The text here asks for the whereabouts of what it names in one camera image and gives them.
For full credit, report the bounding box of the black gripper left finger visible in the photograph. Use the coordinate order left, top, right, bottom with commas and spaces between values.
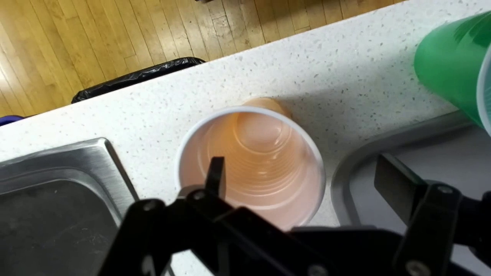
98, 155, 328, 276

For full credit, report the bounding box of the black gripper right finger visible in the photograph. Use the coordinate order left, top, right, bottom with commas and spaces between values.
372, 152, 491, 276

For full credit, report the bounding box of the yellow-orange plastic cup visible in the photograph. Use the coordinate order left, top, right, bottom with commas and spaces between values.
174, 97, 328, 233

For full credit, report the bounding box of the green plastic cup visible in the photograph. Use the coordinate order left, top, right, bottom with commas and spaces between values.
412, 11, 491, 138

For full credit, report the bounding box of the grey plastic tray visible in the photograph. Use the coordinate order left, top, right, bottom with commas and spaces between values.
329, 111, 491, 263

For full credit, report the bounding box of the stainless steel double sink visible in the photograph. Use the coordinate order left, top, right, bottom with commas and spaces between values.
0, 137, 141, 276

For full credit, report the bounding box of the black trash bin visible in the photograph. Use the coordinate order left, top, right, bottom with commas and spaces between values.
69, 56, 207, 105

